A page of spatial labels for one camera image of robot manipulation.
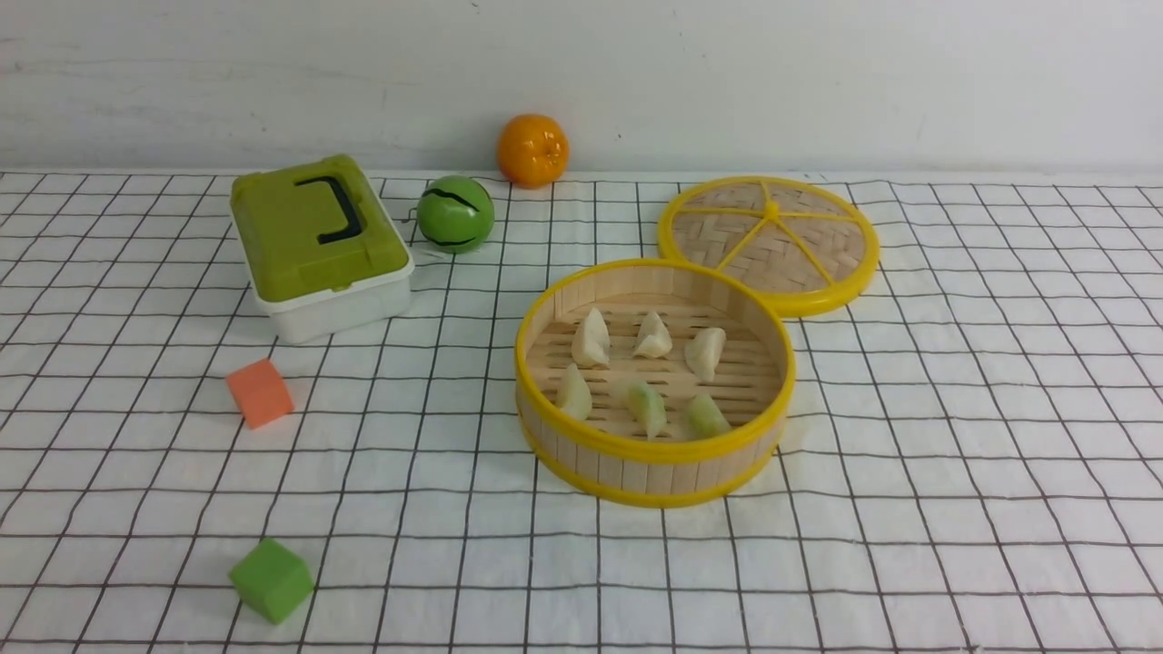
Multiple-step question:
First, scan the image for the white dumpling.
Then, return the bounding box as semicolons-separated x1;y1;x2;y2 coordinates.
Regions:
684;327;726;384
632;311;672;358
571;306;611;368

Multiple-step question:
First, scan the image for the greenish dumpling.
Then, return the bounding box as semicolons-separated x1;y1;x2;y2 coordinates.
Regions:
555;362;592;422
684;393;732;440
623;381;668;441

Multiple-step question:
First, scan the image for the bamboo steamer tray yellow rim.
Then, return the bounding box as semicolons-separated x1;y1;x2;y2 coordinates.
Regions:
514;258;797;509

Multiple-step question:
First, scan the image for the bamboo steamer lid yellow rim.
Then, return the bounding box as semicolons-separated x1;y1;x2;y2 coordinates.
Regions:
658;175;880;317

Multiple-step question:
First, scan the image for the green toy watermelon ball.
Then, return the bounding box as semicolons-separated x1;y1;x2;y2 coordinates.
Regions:
416;175;495;253

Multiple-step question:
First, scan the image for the orange toy fruit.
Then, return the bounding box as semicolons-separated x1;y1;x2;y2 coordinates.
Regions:
497;114;571;189

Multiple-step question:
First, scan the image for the green lidded white box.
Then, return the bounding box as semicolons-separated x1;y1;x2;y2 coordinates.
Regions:
230;154;414;344

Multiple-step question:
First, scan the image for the orange foam cube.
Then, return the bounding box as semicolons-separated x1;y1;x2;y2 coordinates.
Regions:
224;358;294;431

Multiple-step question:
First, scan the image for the green foam cube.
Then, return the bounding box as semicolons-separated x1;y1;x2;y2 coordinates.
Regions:
229;538;314;625

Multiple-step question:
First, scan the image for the white grid tablecloth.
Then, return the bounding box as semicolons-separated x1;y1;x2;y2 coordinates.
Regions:
1;173;1162;653

